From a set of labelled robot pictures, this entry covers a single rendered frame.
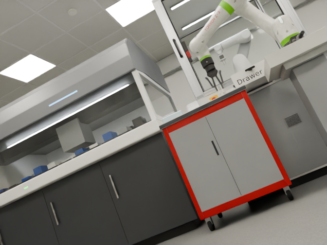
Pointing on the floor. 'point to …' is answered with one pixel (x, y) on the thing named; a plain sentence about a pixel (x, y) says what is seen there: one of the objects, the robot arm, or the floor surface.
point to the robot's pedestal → (311, 84)
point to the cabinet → (290, 133)
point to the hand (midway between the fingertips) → (220, 89)
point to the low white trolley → (225, 155)
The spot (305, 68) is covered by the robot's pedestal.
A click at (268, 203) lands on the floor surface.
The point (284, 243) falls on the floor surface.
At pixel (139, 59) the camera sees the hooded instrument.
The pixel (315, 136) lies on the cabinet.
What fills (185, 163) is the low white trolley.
